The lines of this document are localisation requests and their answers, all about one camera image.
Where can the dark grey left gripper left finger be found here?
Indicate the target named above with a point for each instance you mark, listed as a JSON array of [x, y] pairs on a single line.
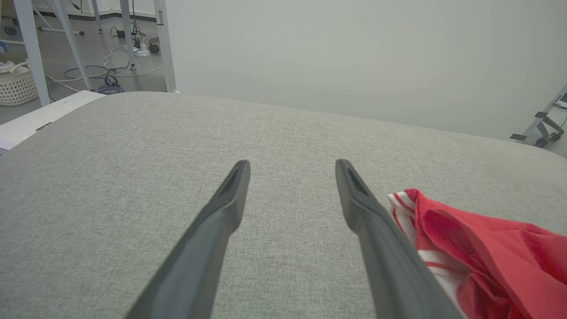
[[199, 248]]

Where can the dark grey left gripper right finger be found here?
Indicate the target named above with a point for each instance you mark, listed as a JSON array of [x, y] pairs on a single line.
[[390, 257]]

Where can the red and white shirt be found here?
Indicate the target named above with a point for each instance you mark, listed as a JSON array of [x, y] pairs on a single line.
[[487, 252]]

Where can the black caster wheel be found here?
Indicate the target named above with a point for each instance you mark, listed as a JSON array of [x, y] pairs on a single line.
[[153, 48]]

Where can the white power strip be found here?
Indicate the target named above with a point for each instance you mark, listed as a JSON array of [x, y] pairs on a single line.
[[141, 51]]

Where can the white low table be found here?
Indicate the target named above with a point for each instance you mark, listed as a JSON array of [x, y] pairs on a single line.
[[35, 119]]

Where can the thin white desk leg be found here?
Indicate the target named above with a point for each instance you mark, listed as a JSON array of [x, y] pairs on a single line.
[[127, 35]]

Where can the slanted white desk leg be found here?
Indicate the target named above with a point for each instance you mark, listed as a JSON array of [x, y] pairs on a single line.
[[73, 44]]

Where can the white woven laundry basket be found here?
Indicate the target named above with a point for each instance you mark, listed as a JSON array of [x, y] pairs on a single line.
[[17, 88]]

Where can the thick white desk leg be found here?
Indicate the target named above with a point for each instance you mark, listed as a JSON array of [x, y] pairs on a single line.
[[33, 53]]

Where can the white desk foot bar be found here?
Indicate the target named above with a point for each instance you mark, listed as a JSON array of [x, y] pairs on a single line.
[[60, 31]]

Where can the off-white cloth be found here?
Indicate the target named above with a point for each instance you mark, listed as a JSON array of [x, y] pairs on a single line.
[[9, 66]]

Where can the white partition post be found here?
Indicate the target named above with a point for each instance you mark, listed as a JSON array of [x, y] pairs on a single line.
[[165, 44]]

